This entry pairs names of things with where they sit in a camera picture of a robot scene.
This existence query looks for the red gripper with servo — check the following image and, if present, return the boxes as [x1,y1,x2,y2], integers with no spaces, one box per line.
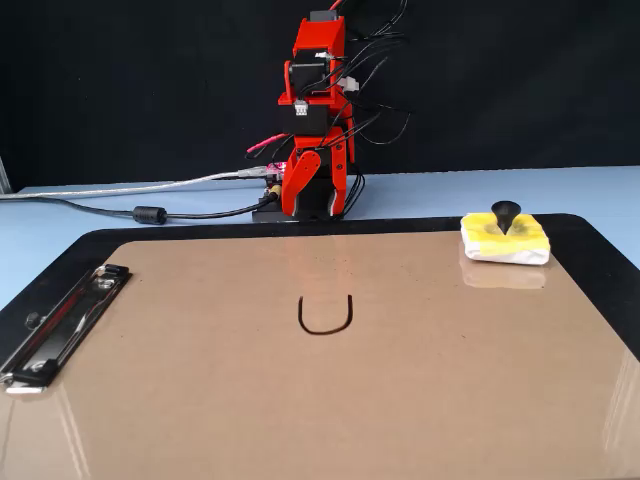
[280,124,357,220]

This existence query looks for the black looping cables at base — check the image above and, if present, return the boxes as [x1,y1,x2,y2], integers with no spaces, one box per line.
[343,171,367,222]

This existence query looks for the silver braided USB cable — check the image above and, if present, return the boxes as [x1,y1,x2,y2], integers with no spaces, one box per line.
[0,166,271,202]

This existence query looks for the black servo wires on arm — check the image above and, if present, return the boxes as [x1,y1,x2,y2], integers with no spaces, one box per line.
[327,0,413,147]

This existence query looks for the silver metal clipboard clip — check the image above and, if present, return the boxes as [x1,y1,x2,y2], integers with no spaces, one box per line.
[0,263,133,397]

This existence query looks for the yellow sponge with black handle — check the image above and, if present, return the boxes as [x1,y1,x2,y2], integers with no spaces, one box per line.
[459,199,552,268]

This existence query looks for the red wire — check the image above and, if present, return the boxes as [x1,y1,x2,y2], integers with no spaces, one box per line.
[245,131,292,154]

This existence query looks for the black power cable with ferrite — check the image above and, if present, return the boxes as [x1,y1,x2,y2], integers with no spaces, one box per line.
[0,191,275,227]

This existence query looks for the brown clipboard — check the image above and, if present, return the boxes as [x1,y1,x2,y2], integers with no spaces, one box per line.
[0,230,640,480]

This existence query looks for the controller circuit board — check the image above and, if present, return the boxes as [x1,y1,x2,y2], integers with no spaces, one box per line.
[260,160,290,202]

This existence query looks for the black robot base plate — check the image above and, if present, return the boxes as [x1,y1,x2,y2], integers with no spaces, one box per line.
[251,195,352,224]

